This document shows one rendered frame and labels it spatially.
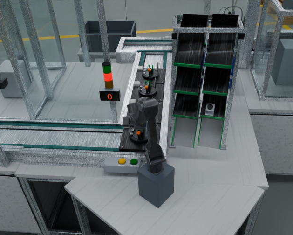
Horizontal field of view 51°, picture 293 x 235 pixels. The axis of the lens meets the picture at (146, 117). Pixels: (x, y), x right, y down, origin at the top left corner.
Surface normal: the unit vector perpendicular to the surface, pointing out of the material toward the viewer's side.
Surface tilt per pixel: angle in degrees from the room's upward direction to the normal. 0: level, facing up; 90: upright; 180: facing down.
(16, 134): 0
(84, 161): 90
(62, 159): 90
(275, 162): 90
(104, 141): 0
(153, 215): 0
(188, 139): 45
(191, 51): 25
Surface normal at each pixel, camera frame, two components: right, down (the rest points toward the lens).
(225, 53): -0.14, -0.46
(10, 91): -0.10, 0.62
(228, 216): -0.04, -0.78
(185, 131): -0.22, -0.13
